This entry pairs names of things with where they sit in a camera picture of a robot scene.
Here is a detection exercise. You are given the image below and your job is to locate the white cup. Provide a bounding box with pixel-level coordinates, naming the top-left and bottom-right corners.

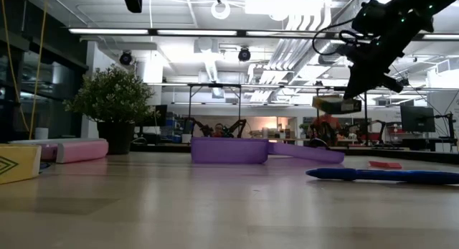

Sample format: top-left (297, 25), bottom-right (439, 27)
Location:
top-left (34, 126), bottom-right (50, 141)

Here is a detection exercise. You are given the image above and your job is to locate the black ceiling spotlight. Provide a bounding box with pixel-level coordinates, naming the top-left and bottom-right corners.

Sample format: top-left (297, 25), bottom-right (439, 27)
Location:
top-left (118, 50), bottom-right (133, 67)
top-left (237, 46), bottom-right (252, 62)

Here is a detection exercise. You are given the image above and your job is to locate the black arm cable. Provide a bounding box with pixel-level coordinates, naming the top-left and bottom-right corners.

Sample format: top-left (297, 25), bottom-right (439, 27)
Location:
top-left (311, 18), bottom-right (360, 57)

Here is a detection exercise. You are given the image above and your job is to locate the green plant in black pot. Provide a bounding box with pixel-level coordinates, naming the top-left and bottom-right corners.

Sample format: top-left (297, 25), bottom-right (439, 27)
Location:
top-left (62, 63), bottom-right (161, 156)

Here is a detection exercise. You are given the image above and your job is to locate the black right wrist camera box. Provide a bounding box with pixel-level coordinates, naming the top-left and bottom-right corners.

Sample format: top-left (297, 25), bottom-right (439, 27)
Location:
top-left (351, 0), bottom-right (387, 37)

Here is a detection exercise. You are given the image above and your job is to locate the black frame beam with lights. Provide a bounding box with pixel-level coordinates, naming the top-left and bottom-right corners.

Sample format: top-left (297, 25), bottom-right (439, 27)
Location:
top-left (67, 27), bottom-right (459, 42)

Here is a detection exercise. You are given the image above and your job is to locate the blue ballpoint pen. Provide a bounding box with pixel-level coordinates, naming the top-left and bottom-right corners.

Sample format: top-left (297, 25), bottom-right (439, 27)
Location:
top-left (305, 167), bottom-right (459, 186)

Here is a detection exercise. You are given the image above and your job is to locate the black computer monitor on arm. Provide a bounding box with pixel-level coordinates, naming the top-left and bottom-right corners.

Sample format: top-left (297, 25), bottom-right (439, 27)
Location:
top-left (399, 104), bottom-right (455, 146)

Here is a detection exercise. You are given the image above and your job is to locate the yellow cable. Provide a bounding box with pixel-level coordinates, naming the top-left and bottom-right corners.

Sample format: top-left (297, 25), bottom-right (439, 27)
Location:
top-left (28, 0), bottom-right (48, 141)
top-left (0, 0), bottom-right (30, 132)

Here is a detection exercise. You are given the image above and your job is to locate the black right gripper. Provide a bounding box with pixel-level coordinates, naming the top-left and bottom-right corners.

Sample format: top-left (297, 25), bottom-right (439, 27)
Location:
top-left (342, 37), bottom-right (405, 100)

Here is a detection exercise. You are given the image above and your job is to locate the small red flat eraser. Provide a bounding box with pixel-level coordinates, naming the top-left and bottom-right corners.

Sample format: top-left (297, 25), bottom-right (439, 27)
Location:
top-left (369, 160), bottom-right (403, 170)

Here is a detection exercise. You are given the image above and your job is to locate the purple plastic supply box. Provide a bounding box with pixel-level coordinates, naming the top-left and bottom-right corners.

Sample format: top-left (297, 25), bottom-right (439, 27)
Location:
top-left (190, 136), bottom-right (346, 166)

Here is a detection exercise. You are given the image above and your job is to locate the pink white plastic case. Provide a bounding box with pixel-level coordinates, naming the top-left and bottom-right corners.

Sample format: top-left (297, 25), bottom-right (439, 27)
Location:
top-left (8, 137), bottom-right (58, 161)

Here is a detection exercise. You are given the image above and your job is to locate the white ring lamp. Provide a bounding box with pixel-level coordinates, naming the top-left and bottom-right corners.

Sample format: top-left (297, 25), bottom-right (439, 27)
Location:
top-left (210, 0), bottom-right (232, 21)

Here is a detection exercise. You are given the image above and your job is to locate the person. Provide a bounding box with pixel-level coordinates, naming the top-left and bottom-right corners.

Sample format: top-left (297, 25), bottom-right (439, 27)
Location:
top-left (312, 113), bottom-right (342, 144)
top-left (212, 122), bottom-right (227, 138)

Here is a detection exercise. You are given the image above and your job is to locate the yellow box with chevron print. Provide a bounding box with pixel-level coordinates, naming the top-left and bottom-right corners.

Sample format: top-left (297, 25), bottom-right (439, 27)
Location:
top-left (0, 144), bottom-right (42, 186)

